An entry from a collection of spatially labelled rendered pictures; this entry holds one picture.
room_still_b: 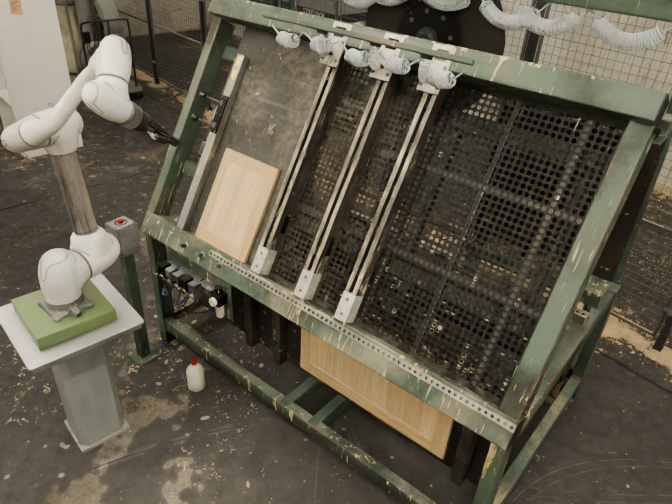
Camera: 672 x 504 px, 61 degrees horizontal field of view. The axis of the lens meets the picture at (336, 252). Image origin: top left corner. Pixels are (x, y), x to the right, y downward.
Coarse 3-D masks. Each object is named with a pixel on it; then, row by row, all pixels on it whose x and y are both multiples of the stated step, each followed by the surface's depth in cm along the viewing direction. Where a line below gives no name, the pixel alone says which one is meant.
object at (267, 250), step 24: (336, 24) 250; (336, 48) 249; (336, 72) 253; (312, 120) 259; (312, 144) 259; (288, 168) 262; (288, 192) 260; (288, 216) 266; (264, 240) 265; (264, 264) 265
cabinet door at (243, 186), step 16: (224, 160) 290; (240, 160) 285; (256, 160) 279; (224, 176) 290; (240, 176) 284; (256, 176) 279; (272, 176) 273; (224, 192) 289; (240, 192) 283; (256, 192) 278; (208, 208) 293; (224, 208) 288; (240, 208) 282; (256, 208) 276; (208, 224) 293; (224, 224) 287; (240, 224) 281; (256, 224) 276; (208, 240) 292; (224, 240) 286; (240, 240) 280; (240, 256) 279
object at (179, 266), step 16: (176, 256) 300; (160, 272) 296; (176, 272) 290; (192, 272) 295; (208, 272) 285; (176, 288) 292; (192, 288) 281; (208, 288) 284; (224, 288) 282; (176, 304) 295; (208, 304) 298; (224, 304) 281
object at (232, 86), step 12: (240, 72) 289; (228, 84) 291; (228, 96) 290; (228, 108) 292; (216, 144) 295; (204, 156) 295; (204, 168) 295; (204, 180) 298; (192, 192) 298; (192, 204) 298; (180, 216) 301; (192, 216) 301
